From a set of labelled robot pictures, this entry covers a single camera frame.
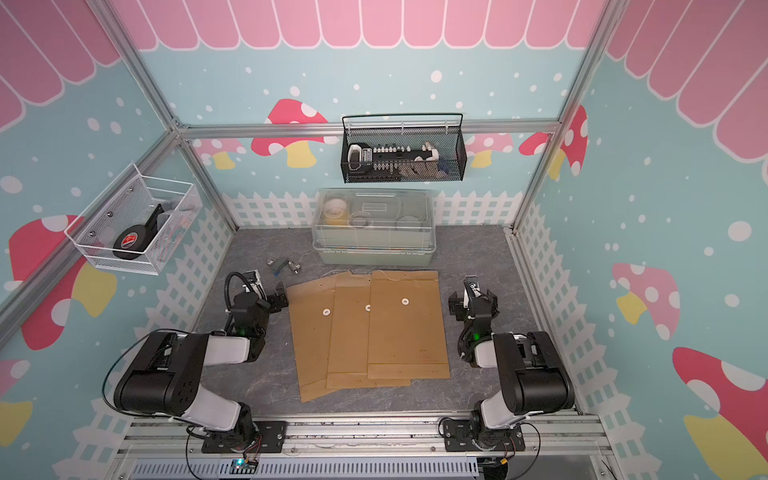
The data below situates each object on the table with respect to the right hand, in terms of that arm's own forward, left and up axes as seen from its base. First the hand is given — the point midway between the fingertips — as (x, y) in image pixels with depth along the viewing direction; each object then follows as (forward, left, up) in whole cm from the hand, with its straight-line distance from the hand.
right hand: (472, 290), depth 93 cm
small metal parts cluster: (+14, +67, -5) cm, 68 cm away
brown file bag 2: (-12, +39, -7) cm, 41 cm away
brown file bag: (-11, +21, -7) cm, 25 cm away
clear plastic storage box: (+20, +31, +9) cm, 38 cm away
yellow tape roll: (+27, +45, +10) cm, 53 cm away
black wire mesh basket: (+30, +6, +26) cm, 40 cm away
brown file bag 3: (0, +53, -9) cm, 54 cm away
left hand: (+1, +64, +1) cm, 64 cm away
